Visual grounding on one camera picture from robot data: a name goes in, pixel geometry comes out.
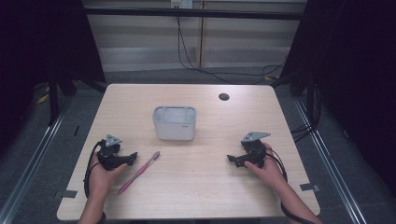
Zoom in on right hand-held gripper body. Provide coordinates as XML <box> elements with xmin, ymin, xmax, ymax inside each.
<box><xmin>239</xmin><ymin>131</ymin><xmax>272</xmax><ymax>168</ymax></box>

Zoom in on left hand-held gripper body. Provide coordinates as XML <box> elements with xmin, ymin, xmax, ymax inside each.
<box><xmin>96</xmin><ymin>133</ymin><xmax>131</xmax><ymax>172</ymax></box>

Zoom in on pink toothbrush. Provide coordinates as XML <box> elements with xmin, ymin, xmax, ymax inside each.
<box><xmin>117</xmin><ymin>150</ymin><xmax>162</xmax><ymax>196</ymax></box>

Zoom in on white toothbrush holder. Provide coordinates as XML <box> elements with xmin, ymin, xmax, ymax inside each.
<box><xmin>151</xmin><ymin>105</ymin><xmax>198</xmax><ymax>142</ymax></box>

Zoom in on person's right hand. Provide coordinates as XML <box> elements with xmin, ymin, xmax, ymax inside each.
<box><xmin>244</xmin><ymin>142</ymin><xmax>288</xmax><ymax>189</ymax></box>

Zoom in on person's left hand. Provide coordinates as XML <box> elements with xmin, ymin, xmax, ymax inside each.
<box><xmin>88</xmin><ymin>160</ymin><xmax>129</xmax><ymax>194</ymax></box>

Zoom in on grey tape strip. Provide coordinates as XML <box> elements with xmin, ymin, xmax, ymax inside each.
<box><xmin>299</xmin><ymin>182</ymin><xmax>321</xmax><ymax>192</ymax></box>
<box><xmin>61</xmin><ymin>189</ymin><xmax>78</xmax><ymax>200</ymax></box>

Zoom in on yellow floor tape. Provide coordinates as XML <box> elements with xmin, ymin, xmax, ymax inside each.
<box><xmin>35</xmin><ymin>92</ymin><xmax>50</xmax><ymax>105</ymax></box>

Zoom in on black curtain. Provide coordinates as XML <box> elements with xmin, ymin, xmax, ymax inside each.
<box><xmin>279</xmin><ymin>0</ymin><xmax>396</xmax><ymax>200</ymax></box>
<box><xmin>0</xmin><ymin>0</ymin><xmax>106</xmax><ymax>157</ymax></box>

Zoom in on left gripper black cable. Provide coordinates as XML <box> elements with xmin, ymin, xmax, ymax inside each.
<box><xmin>82</xmin><ymin>139</ymin><xmax>107</xmax><ymax>200</ymax></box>

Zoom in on black floor cables bundle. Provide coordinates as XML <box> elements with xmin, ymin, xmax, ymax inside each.
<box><xmin>290</xmin><ymin>83</ymin><xmax>321</xmax><ymax>144</ymax></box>

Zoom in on metal floor rail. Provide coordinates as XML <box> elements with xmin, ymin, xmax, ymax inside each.
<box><xmin>292</xmin><ymin>98</ymin><xmax>370</xmax><ymax>224</ymax></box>
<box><xmin>0</xmin><ymin>102</ymin><xmax>71</xmax><ymax>224</ymax></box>

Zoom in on black wall cables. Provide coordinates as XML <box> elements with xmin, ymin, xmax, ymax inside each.
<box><xmin>175</xmin><ymin>14</ymin><xmax>289</xmax><ymax>86</ymax></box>

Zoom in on black horizontal frame bar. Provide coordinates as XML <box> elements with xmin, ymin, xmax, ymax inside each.
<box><xmin>83</xmin><ymin>7</ymin><xmax>307</xmax><ymax>21</ymax></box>

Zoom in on white wall socket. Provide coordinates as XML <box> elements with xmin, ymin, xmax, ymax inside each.
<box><xmin>170</xmin><ymin>0</ymin><xmax>194</xmax><ymax>9</ymax></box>

